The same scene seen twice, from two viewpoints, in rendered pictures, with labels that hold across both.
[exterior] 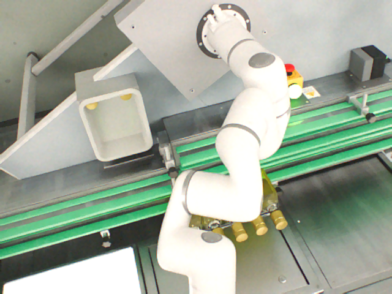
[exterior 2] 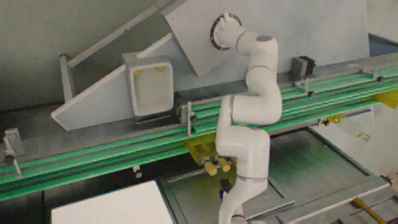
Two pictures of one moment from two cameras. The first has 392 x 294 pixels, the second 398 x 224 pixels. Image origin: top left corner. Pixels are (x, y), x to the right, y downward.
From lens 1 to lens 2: 0.39 m
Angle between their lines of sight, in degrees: 16
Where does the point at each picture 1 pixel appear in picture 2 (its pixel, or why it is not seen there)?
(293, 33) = not seen: hidden behind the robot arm
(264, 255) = not seen: hidden behind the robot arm
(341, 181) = (287, 142)
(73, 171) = (111, 125)
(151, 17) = (187, 14)
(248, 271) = not seen: hidden behind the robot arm
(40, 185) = (87, 133)
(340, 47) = (286, 55)
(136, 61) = (168, 47)
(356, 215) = (301, 160)
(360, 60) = (299, 62)
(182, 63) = (199, 50)
